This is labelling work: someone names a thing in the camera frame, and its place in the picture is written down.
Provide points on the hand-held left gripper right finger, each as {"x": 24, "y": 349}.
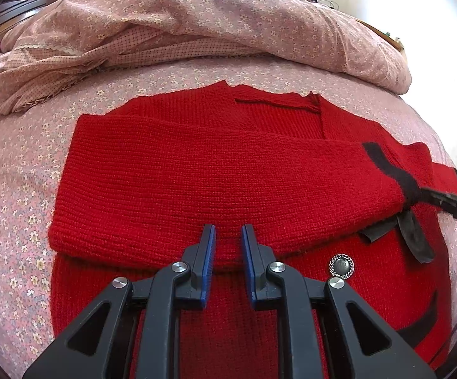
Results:
{"x": 247, "y": 253}

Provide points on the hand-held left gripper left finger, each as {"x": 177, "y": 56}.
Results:
{"x": 210, "y": 253}

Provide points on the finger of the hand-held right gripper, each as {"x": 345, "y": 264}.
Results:
{"x": 435, "y": 197}

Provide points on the red knit sweater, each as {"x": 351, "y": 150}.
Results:
{"x": 212, "y": 166}

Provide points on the wooden side table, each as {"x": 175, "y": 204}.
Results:
{"x": 382, "y": 33}

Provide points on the pink floral bed sheet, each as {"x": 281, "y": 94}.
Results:
{"x": 15, "y": 205}

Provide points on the pink floral quilt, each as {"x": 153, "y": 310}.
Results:
{"x": 212, "y": 15}

